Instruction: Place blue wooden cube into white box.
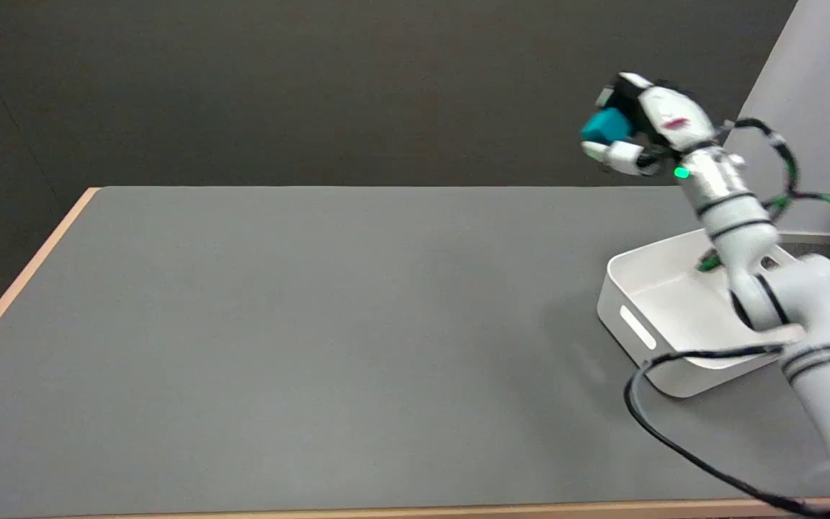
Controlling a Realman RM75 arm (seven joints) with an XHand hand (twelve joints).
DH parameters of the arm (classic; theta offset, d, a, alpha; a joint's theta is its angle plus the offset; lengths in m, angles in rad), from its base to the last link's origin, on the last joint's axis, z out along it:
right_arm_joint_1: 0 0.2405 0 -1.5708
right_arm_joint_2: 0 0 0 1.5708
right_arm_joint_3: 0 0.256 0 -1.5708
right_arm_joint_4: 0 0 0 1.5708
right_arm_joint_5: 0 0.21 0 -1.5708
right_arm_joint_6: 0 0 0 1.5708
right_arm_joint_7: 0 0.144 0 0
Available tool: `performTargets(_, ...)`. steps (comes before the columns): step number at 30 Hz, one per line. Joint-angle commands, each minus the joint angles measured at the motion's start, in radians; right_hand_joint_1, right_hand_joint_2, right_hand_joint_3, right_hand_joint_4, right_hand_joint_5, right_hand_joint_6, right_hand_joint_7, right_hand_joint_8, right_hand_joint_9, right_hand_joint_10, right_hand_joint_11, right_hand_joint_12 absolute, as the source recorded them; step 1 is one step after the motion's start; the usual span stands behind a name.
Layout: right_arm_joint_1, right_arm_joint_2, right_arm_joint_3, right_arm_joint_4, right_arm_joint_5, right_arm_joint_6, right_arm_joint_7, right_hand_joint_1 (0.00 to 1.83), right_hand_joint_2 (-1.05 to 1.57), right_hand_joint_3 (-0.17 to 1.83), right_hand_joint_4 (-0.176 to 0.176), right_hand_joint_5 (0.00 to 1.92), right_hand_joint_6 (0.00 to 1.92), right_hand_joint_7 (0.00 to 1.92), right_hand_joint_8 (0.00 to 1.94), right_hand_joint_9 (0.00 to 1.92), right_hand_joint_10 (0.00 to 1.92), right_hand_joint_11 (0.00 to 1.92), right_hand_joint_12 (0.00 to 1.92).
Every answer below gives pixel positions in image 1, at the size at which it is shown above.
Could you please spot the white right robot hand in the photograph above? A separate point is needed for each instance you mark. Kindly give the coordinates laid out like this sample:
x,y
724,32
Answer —
x,y
663,115

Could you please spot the blue wooden cube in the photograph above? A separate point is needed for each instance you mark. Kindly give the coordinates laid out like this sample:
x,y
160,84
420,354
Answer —
x,y
606,126

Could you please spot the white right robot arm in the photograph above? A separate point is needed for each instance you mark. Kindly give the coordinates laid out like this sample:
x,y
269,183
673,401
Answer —
x,y
775,288

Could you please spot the white plastic box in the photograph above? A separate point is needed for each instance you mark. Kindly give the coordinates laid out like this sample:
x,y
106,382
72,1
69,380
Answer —
x,y
663,306

